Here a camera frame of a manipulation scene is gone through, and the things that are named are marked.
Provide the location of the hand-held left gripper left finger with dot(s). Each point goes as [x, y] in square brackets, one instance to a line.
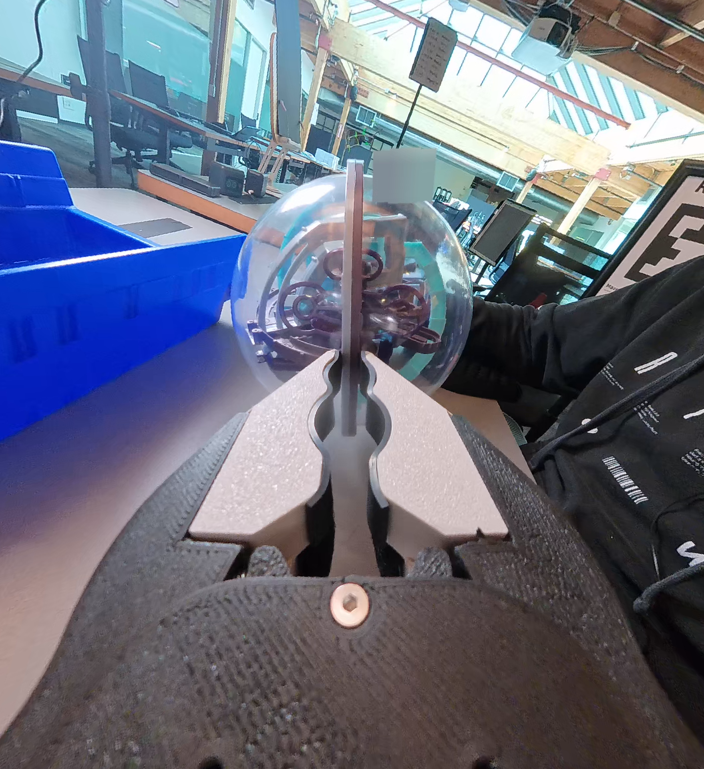
[256, 474]

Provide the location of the black power box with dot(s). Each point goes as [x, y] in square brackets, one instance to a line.
[229, 179]
[256, 183]

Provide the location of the person's black printed hoodie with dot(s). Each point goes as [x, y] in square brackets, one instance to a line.
[658, 420]

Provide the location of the large framed marker sign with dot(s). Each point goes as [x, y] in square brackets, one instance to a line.
[688, 240]

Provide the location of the clear maze ball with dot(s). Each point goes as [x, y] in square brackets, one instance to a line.
[436, 240]

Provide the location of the black mesh office chair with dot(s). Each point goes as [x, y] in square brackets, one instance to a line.
[544, 264]

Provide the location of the blue plastic bin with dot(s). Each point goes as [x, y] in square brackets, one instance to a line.
[57, 312]

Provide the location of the white ceiling box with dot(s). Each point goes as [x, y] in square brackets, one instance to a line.
[544, 39]

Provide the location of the person's right forearm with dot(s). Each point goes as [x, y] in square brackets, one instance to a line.
[508, 348]

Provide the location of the flat black bar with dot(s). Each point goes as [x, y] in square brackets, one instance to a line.
[184, 179]

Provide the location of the grey screen on stand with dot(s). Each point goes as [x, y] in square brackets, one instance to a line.
[502, 231]

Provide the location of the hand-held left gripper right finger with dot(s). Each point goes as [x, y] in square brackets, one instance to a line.
[436, 480]

